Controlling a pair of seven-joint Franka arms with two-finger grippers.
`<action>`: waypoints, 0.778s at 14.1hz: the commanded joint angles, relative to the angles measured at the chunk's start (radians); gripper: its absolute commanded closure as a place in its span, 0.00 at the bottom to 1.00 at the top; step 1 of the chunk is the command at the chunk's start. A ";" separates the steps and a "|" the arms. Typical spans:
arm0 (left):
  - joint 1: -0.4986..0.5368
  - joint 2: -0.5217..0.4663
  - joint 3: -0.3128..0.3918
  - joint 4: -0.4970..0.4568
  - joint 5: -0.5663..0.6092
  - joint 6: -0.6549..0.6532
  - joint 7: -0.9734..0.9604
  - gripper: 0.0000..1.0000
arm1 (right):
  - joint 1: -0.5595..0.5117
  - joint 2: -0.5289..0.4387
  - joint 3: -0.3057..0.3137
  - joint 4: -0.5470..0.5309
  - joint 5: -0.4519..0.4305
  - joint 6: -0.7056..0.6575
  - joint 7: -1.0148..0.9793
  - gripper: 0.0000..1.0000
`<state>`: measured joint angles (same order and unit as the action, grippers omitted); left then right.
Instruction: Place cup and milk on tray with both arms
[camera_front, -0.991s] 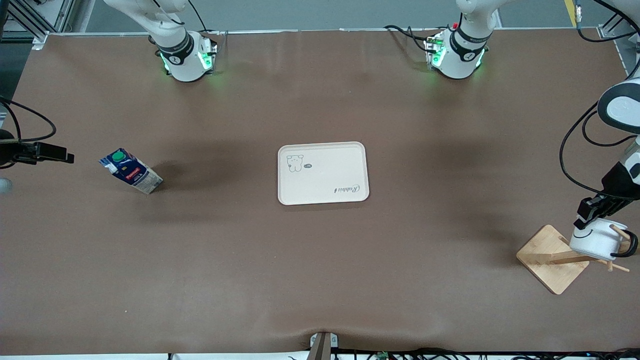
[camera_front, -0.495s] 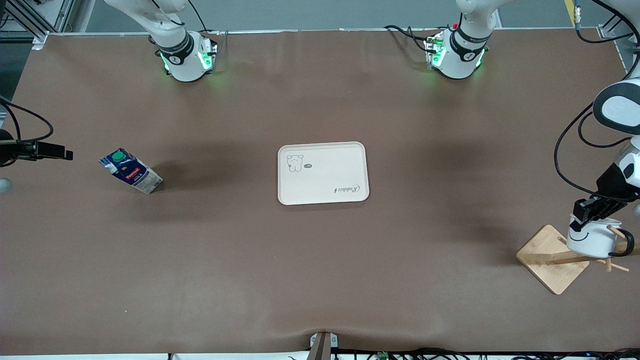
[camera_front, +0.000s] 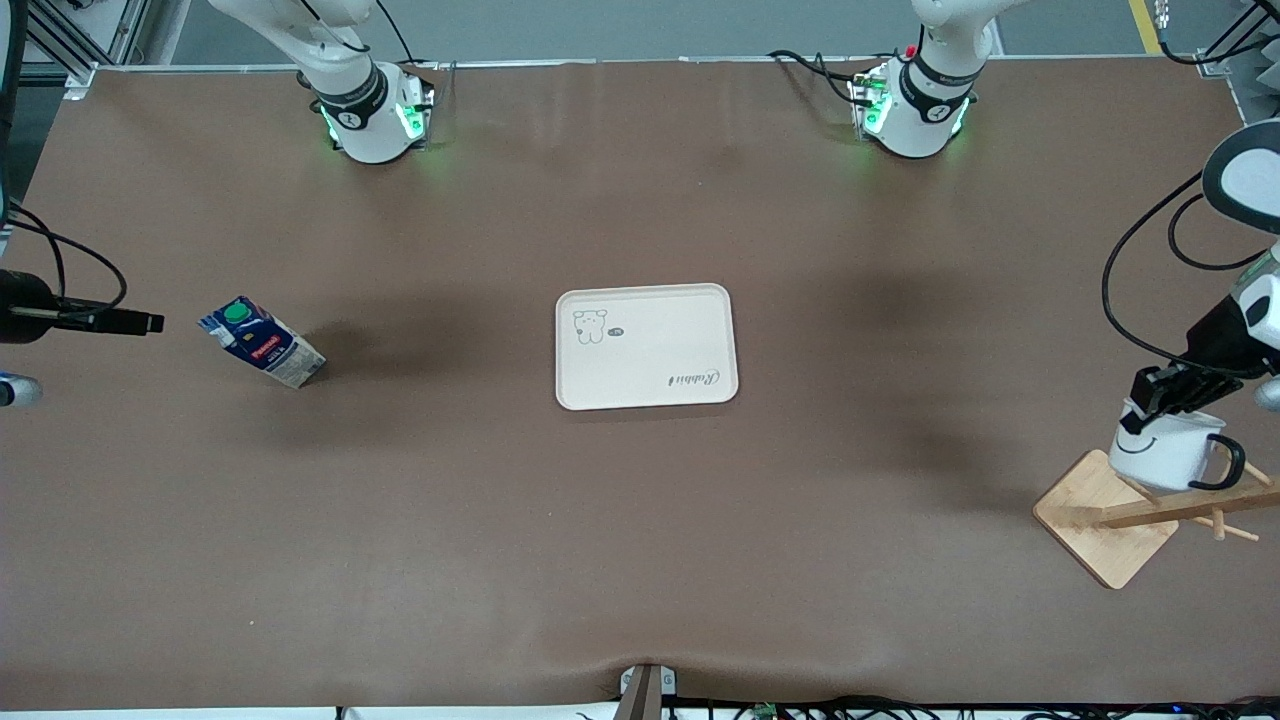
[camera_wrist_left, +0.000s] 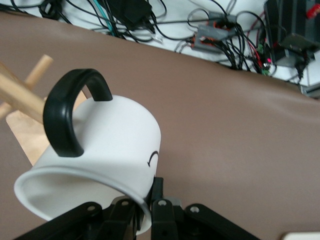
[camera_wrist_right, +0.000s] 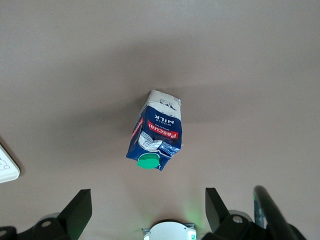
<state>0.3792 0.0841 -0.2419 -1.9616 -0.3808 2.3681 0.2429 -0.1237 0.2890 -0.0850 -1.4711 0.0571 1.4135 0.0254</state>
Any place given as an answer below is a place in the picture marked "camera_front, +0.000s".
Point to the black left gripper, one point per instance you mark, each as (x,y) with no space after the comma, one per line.
(1213,339)

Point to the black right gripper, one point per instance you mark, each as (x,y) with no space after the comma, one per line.
(22,307)

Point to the blue milk carton green cap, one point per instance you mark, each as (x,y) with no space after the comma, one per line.
(265,348)

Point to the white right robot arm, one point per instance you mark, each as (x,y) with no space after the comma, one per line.
(365,130)

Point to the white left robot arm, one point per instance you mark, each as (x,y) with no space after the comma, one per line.
(915,125)

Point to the cream plastic tray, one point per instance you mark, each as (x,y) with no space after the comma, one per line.
(650,350)

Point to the wooden mug stand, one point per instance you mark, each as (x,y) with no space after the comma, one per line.
(1100,520)

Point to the brown table cover mat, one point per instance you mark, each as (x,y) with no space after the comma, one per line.
(640,550)

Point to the aluminium frame profile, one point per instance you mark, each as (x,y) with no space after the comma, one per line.
(1240,60)
(70,40)

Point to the metal table edge bracket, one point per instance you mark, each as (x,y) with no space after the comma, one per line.
(648,685)

